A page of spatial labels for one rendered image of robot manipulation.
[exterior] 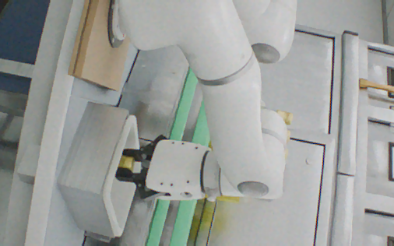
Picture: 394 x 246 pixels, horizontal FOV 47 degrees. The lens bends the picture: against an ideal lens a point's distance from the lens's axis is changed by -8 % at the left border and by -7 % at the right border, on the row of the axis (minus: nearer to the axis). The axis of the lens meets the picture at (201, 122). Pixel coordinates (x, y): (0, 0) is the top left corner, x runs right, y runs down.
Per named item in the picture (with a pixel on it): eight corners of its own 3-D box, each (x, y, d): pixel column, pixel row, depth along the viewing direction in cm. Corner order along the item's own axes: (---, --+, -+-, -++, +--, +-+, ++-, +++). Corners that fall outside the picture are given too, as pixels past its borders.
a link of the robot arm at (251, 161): (201, 46, 69) (248, 144, 82) (177, 108, 61) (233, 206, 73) (257, 36, 65) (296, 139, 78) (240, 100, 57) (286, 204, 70)
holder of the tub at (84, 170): (83, 237, 100) (117, 246, 100) (56, 182, 77) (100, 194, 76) (105, 170, 109) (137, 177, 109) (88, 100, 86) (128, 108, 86)
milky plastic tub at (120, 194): (80, 230, 96) (121, 240, 95) (58, 184, 77) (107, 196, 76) (104, 159, 105) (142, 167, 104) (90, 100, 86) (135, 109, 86)
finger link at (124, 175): (146, 195, 85) (113, 191, 87) (150, 180, 86) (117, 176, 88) (141, 186, 82) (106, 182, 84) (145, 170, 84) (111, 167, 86)
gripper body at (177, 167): (212, 209, 83) (152, 202, 86) (223, 159, 89) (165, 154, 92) (203, 188, 77) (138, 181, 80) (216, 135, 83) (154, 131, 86)
